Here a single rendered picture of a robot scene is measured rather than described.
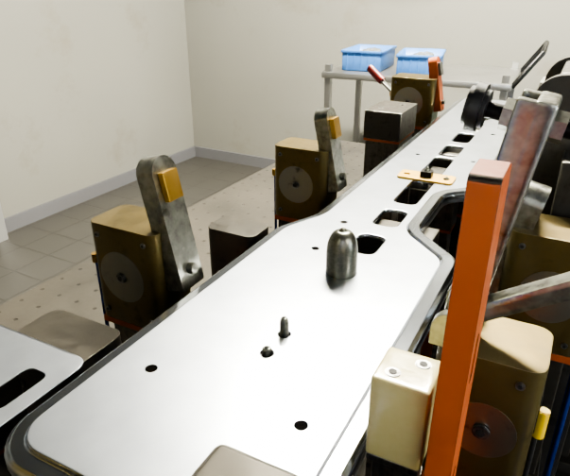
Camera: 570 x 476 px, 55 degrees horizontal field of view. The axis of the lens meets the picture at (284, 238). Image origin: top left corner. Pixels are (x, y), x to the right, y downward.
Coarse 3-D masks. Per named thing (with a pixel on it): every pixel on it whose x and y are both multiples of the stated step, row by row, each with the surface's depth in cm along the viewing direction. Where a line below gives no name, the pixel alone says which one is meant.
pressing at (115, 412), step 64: (448, 128) 113; (384, 192) 79; (448, 192) 78; (256, 256) 60; (320, 256) 60; (384, 256) 60; (448, 256) 60; (192, 320) 49; (256, 320) 49; (320, 320) 49; (384, 320) 49; (128, 384) 41; (192, 384) 41; (256, 384) 41; (320, 384) 41; (64, 448) 36; (128, 448) 36; (192, 448) 36; (256, 448) 36; (320, 448) 36
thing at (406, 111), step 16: (368, 112) 115; (384, 112) 113; (400, 112) 112; (416, 112) 122; (368, 128) 116; (384, 128) 115; (400, 128) 113; (368, 144) 118; (384, 144) 116; (400, 144) 117; (368, 160) 120; (384, 160) 118
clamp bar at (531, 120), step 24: (480, 96) 31; (528, 96) 32; (552, 96) 31; (480, 120) 32; (504, 120) 32; (528, 120) 30; (552, 120) 30; (504, 144) 31; (528, 144) 31; (528, 168) 31; (504, 216) 33; (504, 240) 33
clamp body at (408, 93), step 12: (396, 84) 136; (408, 84) 135; (420, 84) 134; (432, 84) 132; (396, 96) 137; (408, 96) 136; (420, 96) 135; (432, 96) 134; (420, 108) 136; (432, 108) 135; (420, 120) 137; (432, 120) 137
